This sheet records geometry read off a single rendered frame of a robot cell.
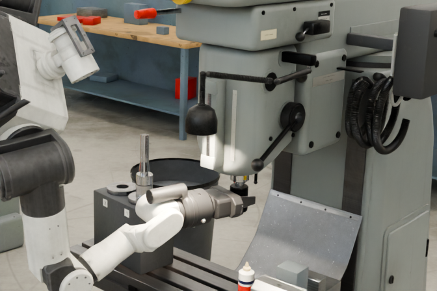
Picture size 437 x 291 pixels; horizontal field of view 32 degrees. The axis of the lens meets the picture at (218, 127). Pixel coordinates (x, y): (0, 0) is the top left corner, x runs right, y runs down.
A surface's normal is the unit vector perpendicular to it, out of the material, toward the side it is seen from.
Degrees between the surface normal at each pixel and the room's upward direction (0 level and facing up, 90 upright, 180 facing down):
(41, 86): 58
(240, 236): 0
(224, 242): 0
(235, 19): 90
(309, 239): 63
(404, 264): 89
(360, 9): 90
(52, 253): 97
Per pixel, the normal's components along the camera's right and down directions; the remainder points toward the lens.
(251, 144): 0.19, 0.26
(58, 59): -0.35, 0.23
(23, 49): 0.81, -0.41
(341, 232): -0.55, -0.27
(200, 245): 0.69, 0.27
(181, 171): -0.13, 0.19
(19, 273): 0.04, -0.96
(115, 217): -0.72, 0.16
